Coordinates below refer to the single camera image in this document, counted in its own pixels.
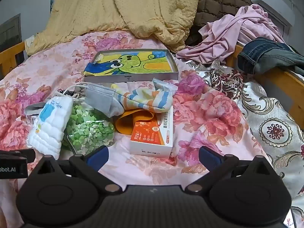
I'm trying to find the grey window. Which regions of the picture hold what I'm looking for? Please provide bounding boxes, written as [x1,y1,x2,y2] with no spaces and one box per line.
[0,14,22,51]

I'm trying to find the white air conditioner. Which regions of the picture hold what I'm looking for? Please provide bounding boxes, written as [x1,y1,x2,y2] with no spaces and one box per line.
[249,0,295,27]

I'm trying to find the yellow quilt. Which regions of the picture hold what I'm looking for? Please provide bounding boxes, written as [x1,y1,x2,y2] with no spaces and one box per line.
[25,0,202,56]

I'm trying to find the wooden bed rail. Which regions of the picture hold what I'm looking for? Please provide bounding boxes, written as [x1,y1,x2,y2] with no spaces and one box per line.
[226,41,304,129]

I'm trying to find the brown quilted blanket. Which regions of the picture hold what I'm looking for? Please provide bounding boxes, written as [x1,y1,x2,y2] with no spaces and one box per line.
[185,0,252,47]

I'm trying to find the shallow grey box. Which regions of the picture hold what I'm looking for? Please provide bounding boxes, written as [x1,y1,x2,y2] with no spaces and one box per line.
[84,49,179,83]

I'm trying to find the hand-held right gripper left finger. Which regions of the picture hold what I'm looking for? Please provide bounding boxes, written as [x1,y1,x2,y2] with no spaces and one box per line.
[31,146,123,193]

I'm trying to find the wooden chair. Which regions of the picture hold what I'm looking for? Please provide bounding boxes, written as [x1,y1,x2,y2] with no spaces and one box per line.
[0,41,26,80]

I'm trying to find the small plastic packet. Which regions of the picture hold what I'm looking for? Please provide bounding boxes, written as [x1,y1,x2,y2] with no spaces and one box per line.
[152,78,178,93]

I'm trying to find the blue jeans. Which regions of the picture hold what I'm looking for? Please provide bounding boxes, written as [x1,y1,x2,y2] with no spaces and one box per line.
[237,37,304,76]

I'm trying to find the frog print towel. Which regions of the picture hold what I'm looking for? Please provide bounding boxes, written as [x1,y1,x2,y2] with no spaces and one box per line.
[84,51,173,77]

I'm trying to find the orange and white carton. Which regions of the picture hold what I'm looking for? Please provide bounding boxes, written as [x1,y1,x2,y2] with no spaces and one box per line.
[129,106,174,158]

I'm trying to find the grey cloth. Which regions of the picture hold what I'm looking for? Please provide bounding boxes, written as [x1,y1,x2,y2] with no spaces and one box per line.
[24,102,46,117]

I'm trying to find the pastel striped sock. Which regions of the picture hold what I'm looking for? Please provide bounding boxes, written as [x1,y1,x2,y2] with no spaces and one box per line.
[111,87,174,115]

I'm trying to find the gold brocade patterned cloth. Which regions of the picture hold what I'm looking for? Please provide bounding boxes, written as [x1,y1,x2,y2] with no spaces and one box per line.
[180,59,304,228]

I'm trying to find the grey face mask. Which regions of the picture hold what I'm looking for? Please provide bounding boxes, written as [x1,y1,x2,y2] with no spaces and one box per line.
[59,82,125,118]

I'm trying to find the orange band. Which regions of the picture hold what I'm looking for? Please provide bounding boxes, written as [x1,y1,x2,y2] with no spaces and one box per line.
[116,109,155,136]

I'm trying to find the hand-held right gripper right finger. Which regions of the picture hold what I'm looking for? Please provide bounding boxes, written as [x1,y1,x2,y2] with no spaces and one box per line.
[185,146,278,193]

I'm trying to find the white cloth blue print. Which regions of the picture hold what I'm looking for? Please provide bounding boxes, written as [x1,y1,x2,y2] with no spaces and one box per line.
[27,97,74,159]

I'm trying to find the pink garment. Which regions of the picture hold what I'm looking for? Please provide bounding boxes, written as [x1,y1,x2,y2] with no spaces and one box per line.
[176,3,287,65]

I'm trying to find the pink floral bedsheet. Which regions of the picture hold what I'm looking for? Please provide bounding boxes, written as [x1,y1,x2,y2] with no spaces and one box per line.
[0,30,273,228]

